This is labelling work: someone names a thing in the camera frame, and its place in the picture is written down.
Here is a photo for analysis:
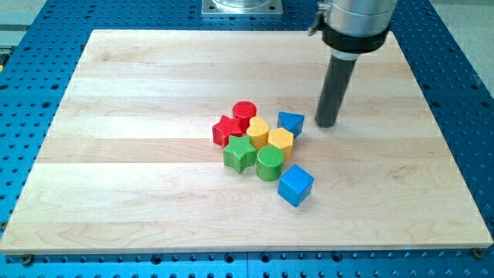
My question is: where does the green cylinder block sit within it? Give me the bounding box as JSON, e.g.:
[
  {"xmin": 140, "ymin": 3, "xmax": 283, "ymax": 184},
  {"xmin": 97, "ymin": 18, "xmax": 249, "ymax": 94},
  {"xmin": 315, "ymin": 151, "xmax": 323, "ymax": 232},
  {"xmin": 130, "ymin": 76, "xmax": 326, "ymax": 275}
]
[{"xmin": 256, "ymin": 145, "xmax": 284, "ymax": 181}]

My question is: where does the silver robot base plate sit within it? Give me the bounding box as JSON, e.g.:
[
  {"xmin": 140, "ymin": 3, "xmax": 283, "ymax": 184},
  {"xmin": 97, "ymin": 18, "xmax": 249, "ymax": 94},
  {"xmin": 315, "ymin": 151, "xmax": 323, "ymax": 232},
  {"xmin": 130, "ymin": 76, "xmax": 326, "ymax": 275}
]
[{"xmin": 201, "ymin": 0, "xmax": 283, "ymax": 15}]

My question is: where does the blue triangle block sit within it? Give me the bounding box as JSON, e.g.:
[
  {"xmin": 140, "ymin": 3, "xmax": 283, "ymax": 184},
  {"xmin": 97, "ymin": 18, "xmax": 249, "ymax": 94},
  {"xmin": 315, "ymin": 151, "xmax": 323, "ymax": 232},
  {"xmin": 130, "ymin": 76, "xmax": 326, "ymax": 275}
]
[{"xmin": 277, "ymin": 111, "xmax": 305, "ymax": 137}]

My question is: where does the blue cube block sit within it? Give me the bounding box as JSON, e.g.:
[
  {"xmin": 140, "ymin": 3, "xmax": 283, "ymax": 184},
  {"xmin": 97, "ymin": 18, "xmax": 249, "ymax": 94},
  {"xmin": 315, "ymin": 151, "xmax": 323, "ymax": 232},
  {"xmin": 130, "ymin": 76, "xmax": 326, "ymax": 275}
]
[{"xmin": 277, "ymin": 164, "xmax": 315, "ymax": 207}]

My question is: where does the red star block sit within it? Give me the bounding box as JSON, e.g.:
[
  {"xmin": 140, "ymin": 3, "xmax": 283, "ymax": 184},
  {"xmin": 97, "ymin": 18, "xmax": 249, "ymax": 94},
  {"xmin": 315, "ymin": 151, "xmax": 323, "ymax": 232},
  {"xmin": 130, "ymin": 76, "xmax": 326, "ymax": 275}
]
[{"xmin": 212, "ymin": 115, "xmax": 243, "ymax": 148}]

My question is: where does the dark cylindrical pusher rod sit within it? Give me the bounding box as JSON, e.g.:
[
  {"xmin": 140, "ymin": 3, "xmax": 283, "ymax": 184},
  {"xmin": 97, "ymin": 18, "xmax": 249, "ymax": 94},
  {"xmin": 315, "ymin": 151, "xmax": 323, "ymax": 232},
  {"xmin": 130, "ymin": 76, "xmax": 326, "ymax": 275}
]
[{"xmin": 315, "ymin": 50, "xmax": 359, "ymax": 128}]

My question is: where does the yellow heart block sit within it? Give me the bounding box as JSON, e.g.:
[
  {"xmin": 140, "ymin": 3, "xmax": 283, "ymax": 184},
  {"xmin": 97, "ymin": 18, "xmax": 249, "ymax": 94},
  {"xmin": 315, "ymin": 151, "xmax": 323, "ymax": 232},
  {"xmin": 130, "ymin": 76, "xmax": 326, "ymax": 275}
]
[{"xmin": 246, "ymin": 117, "xmax": 270, "ymax": 151}]

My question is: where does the red cylinder block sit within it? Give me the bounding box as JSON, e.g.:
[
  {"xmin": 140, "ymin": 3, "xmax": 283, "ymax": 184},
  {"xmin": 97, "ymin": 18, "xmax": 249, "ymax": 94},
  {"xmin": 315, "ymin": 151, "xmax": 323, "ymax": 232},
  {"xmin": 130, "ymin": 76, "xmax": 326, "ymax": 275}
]
[{"xmin": 232, "ymin": 100, "xmax": 257, "ymax": 133}]

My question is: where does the yellow hexagon block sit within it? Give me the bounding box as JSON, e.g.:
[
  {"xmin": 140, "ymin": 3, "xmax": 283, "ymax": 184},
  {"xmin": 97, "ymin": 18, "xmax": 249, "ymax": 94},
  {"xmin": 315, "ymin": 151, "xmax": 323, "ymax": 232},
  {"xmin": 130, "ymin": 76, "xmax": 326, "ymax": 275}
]
[{"xmin": 268, "ymin": 127, "xmax": 294, "ymax": 160}]

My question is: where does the green star block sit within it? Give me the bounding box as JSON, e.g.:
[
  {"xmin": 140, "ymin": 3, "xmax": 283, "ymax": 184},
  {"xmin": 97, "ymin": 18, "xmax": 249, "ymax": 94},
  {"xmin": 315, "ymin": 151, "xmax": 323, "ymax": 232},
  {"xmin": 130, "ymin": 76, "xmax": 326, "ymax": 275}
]
[{"xmin": 223, "ymin": 135, "xmax": 257, "ymax": 174}]

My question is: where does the blue perforated metal table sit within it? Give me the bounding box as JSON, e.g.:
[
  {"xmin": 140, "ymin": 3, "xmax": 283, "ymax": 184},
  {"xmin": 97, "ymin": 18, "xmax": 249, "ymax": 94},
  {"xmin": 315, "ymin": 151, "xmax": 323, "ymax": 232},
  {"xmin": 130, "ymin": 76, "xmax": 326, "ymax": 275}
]
[{"xmin": 1, "ymin": 0, "xmax": 493, "ymax": 277}]

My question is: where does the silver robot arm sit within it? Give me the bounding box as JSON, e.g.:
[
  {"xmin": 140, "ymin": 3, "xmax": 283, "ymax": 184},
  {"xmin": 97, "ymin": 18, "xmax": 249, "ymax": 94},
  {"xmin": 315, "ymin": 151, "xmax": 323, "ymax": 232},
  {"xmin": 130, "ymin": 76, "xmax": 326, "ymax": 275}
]
[{"xmin": 308, "ymin": 0, "xmax": 398, "ymax": 60}]

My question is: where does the light wooden board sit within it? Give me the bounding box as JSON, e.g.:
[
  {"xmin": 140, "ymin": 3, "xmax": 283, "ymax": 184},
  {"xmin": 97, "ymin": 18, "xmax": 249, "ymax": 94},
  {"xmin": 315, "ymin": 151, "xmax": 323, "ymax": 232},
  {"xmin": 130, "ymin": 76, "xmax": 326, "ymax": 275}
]
[{"xmin": 1, "ymin": 30, "xmax": 492, "ymax": 254}]

